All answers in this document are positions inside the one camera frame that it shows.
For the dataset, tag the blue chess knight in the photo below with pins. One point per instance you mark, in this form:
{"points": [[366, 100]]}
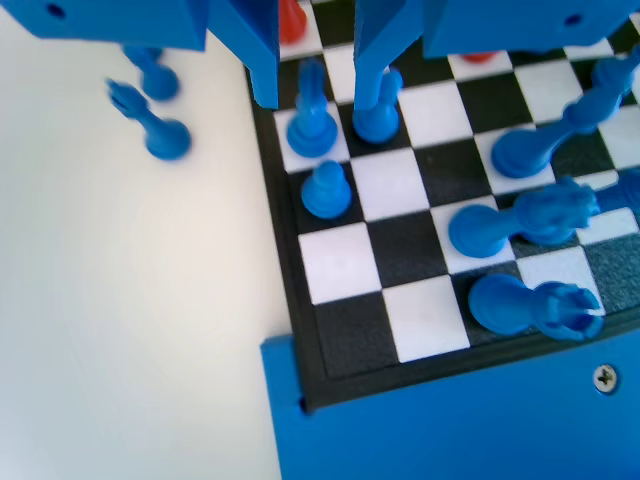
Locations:
{"points": [[167, 140]]}

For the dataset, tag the blue bishop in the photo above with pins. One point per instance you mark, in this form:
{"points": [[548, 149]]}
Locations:
{"points": [[520, 155], [310, 130]]}

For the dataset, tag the blue chess rook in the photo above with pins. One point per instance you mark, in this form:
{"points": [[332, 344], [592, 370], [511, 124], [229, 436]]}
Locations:
{"points": [[500, 305]]}

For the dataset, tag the blue chess pawn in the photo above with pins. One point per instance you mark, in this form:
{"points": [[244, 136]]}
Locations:
{"points": [[160, 82], [325, 195], [384, 122]]}

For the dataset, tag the blue chess queen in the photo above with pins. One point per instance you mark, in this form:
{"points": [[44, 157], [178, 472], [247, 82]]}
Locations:
{"points": [[480, 232]]}

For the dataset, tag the black and white chessboard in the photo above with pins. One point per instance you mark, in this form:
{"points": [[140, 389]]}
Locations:
{"points": [[390, 185]]}

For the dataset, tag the red chess pawn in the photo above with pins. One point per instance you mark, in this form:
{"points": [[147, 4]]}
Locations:
{"points": [[292, 25], [480, 56]]}

